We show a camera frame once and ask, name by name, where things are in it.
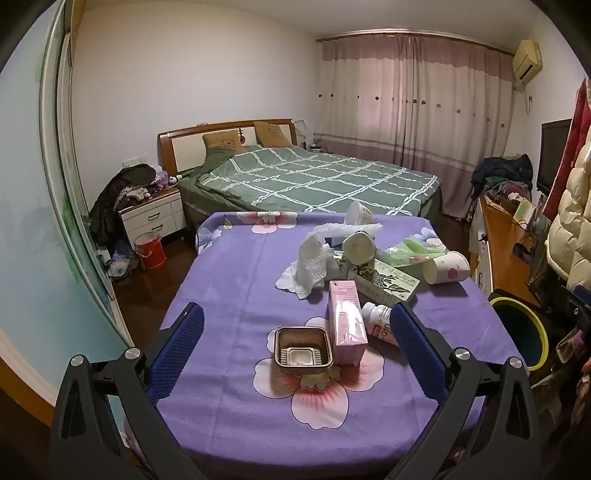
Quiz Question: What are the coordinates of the brown pillow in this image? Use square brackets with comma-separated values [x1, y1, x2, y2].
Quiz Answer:
[254, 121, 293, 147]
[202, 130, 245, 151]

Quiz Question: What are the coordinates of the cream puffer jacket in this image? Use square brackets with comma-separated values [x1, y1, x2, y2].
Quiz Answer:
[545, 138, 591, 296]

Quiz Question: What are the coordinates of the pink beige curtain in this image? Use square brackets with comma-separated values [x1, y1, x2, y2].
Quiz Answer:
[316, 32, 515, 220]

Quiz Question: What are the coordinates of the white pill bottle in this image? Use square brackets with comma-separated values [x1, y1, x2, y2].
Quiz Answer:
[361, 302, 402, 348]

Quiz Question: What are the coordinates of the beige air conditioner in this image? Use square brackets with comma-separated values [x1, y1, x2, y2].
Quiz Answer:
[512, 39, 543, 84]

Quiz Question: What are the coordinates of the green plastic bag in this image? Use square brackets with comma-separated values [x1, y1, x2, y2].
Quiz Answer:
[376, 234, 448, 268]

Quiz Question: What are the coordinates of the yellow rimmed bin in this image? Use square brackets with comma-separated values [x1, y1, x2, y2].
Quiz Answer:
[488, 296, 549, 372]

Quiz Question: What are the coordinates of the white wooden nightstand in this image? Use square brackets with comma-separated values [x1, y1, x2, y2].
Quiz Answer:
[117, 187, 188, 241]

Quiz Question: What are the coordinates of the wooden desk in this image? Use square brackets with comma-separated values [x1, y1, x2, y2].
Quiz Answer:
[470, 194, 541, 308]

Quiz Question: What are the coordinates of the pink print paper cup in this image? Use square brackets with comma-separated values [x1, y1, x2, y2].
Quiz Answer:
[422, 250, 471, 285]

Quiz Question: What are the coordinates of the clear plastic bag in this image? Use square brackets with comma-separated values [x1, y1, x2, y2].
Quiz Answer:
[104, 247, 139, 278]

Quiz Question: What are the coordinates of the pink carton box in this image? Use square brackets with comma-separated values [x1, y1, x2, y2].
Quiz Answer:
[327, 279, 369, 366]

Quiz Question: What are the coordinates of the green plaid duvet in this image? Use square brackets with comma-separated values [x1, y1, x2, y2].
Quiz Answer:
[178, 144, 441, 217]

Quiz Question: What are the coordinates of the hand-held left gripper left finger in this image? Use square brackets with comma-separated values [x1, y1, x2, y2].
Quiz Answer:
[50, 302, 206, 480]

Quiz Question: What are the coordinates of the green label paper cup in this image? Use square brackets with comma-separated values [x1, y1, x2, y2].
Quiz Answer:
[342, 230, 377, 264]

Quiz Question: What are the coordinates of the wooden bed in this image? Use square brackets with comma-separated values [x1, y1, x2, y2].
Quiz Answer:
[157, 119, 444, 222]

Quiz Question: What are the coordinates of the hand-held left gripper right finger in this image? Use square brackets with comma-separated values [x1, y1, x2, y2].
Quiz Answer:
[390, 302, 541, 480]

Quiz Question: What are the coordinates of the white paper towel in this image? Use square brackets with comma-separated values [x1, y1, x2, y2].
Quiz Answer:
[276, 233, 329, 301]

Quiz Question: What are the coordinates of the clear plastic cup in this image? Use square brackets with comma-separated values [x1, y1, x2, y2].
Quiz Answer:
[345, 200, 375, 227]

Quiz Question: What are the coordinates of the floral printed box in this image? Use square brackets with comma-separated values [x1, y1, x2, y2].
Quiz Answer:
[346, 258, 421, 306]

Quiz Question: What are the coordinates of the mixed clothes pile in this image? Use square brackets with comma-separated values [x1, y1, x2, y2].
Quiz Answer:
[471, 154, 534, 204]

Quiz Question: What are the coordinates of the black television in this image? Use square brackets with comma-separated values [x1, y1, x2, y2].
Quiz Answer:
[536, 119, 572, 195]

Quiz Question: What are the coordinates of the brown plastic tray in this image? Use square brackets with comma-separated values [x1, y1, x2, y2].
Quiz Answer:
[267, 326, 335, 369]

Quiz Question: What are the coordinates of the red bucket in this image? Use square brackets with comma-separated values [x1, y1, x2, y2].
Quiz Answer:
[134, 231, 166, 271]

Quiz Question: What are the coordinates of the glass wardrobe sliding door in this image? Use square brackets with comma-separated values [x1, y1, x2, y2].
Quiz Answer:
[0, 0, 134, 407]

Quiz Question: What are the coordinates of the dark clothes pile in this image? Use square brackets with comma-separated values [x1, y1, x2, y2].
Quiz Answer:
[89, 164, 158, 245]

